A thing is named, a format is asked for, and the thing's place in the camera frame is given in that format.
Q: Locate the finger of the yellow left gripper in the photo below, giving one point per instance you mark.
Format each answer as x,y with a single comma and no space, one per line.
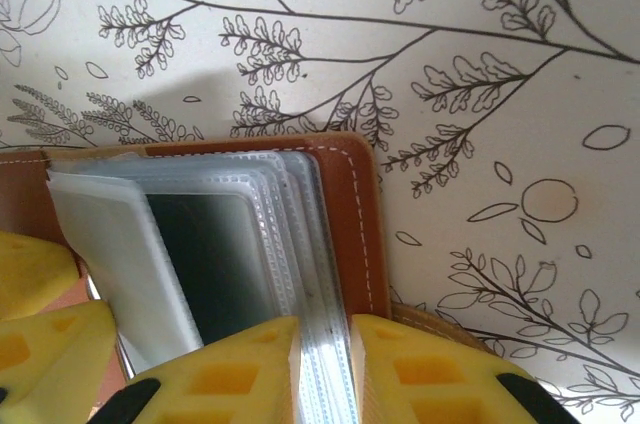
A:
50,369
35,276

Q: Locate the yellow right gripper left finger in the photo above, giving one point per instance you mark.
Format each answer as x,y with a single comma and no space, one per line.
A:
225,384

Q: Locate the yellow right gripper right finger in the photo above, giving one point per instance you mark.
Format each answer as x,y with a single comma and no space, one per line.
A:
425,384

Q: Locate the black glossy card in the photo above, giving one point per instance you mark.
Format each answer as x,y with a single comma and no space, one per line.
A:
215,264

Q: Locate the brown leather card holder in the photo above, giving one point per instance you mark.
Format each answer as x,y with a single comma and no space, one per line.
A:
345,194

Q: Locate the floral printed table cover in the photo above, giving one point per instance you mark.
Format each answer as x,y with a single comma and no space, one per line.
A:
450,94

